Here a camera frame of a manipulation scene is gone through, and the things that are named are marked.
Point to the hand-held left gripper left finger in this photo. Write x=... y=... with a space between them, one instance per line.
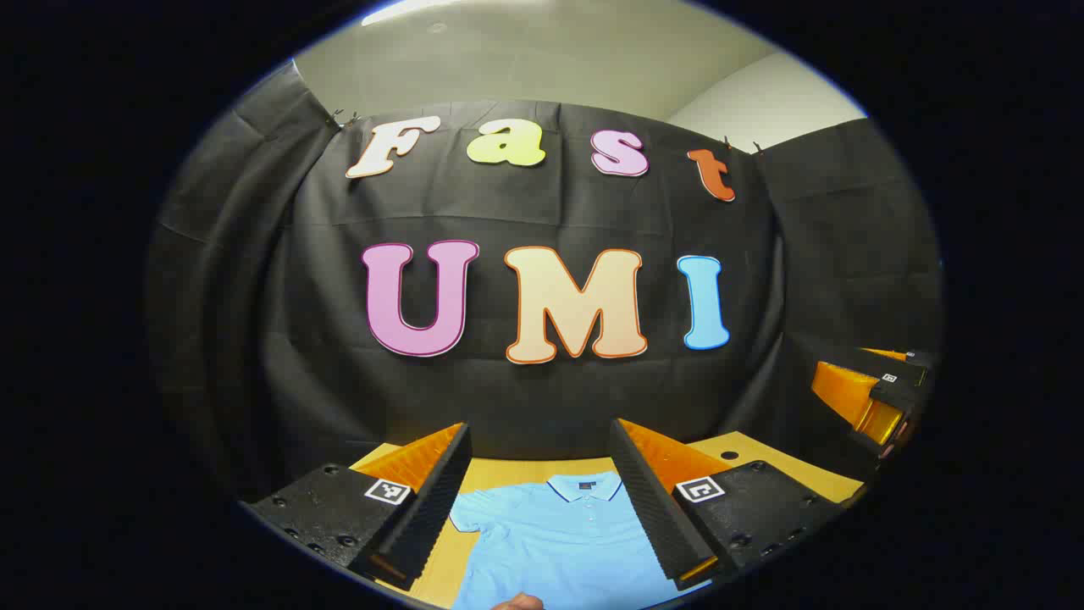
x=436 y=508

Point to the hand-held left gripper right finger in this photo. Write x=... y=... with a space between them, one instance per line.
x=648 y=508

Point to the light blue T-shirt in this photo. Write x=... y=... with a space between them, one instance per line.
x=559 y=542

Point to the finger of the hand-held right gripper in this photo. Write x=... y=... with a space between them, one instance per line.
x=847 y=390
x=910 y=356

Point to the black backdrop cloth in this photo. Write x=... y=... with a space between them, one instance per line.
x=542 y=212

